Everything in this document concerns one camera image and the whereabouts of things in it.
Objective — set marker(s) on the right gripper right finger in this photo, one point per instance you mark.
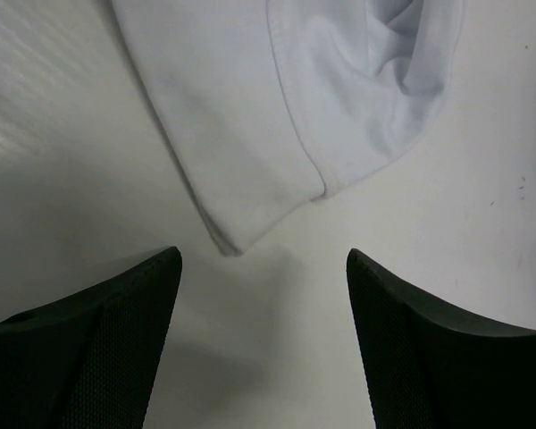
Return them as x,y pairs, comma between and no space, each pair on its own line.
431,364

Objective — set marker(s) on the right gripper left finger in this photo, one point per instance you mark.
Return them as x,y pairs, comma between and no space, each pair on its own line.
89,360

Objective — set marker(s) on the light white skirt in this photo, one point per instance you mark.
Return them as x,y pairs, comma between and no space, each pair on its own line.
269,105

